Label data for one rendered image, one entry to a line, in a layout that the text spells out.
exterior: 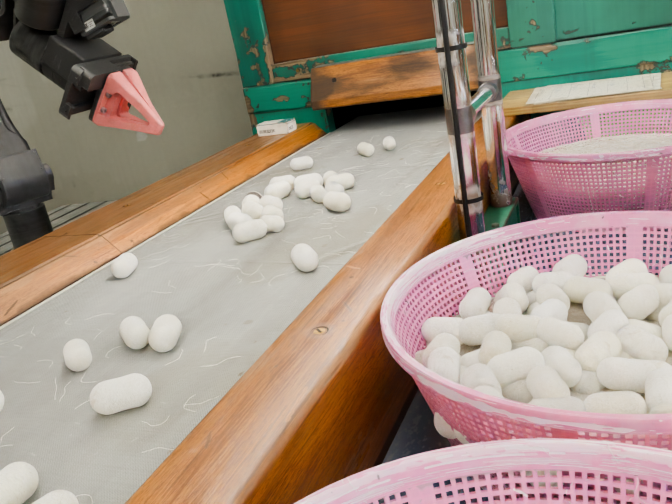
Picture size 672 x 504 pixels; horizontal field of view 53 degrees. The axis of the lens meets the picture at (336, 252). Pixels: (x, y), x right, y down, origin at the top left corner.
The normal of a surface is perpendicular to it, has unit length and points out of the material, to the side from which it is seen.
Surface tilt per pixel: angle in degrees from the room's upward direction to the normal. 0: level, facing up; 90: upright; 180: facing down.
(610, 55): 90
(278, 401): 0
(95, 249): 45
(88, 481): 0
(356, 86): 67
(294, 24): 90
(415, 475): 75
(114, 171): 90
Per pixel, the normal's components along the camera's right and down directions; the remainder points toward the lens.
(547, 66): -0.37, 0.37
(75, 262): 0.52, -0.68
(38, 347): -0.18, -0.93
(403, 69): -0.43, -0.03
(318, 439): 0.91, -0.03
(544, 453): -0.23, 0.11
